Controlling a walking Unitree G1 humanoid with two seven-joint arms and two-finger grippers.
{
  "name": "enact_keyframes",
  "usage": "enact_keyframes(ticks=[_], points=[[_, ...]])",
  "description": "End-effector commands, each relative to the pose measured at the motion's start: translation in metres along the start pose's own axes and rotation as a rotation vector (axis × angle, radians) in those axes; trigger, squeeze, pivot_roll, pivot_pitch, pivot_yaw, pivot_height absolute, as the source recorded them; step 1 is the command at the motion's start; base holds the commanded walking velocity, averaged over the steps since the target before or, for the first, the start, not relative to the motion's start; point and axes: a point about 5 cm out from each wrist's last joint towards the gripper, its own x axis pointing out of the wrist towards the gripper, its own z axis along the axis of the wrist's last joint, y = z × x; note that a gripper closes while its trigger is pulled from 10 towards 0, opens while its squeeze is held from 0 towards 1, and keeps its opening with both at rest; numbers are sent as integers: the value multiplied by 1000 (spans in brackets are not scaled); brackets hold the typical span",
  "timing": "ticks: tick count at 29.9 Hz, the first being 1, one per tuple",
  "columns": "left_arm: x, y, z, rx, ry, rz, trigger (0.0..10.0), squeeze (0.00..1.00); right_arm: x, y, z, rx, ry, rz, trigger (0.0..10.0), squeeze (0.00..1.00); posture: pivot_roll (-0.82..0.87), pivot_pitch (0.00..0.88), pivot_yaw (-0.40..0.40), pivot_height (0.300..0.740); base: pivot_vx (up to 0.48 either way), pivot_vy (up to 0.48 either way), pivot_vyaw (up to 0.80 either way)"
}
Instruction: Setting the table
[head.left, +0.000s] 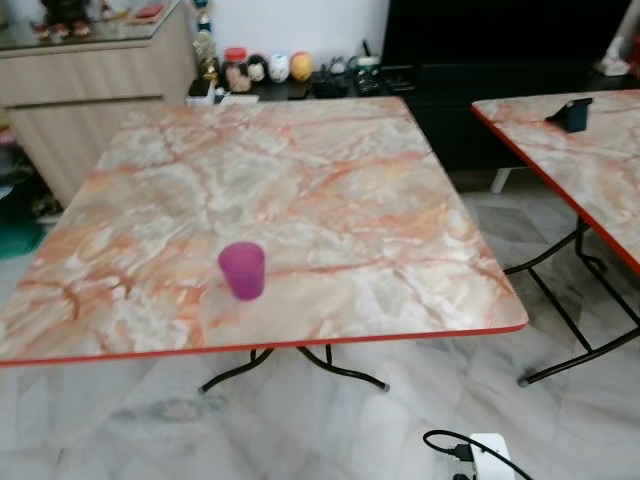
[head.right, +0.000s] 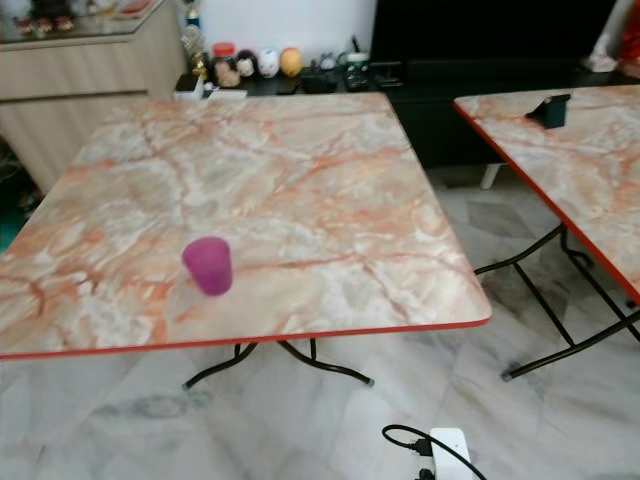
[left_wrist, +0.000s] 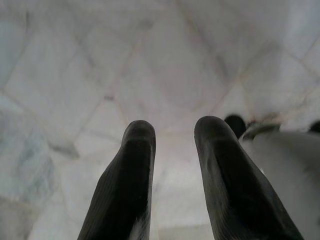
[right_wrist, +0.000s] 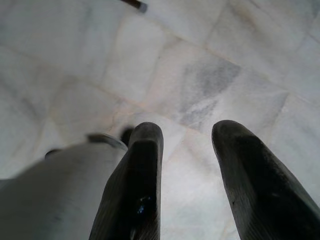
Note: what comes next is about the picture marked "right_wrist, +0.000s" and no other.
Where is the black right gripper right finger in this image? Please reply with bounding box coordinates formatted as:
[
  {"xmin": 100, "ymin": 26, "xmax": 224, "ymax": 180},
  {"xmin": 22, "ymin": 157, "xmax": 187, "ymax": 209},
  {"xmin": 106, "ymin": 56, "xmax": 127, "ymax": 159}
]
[{"xmin": 211, "ymin": 120, "xmax": 320, "ymax": 240}]

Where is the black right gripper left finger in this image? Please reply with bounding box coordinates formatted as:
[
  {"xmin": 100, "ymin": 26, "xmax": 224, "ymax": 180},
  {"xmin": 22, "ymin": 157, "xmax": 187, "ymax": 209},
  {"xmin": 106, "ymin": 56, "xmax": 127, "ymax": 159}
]
[{"xmin": 89, "ymin": 121, "xmax": 164, "ymax": 240}]

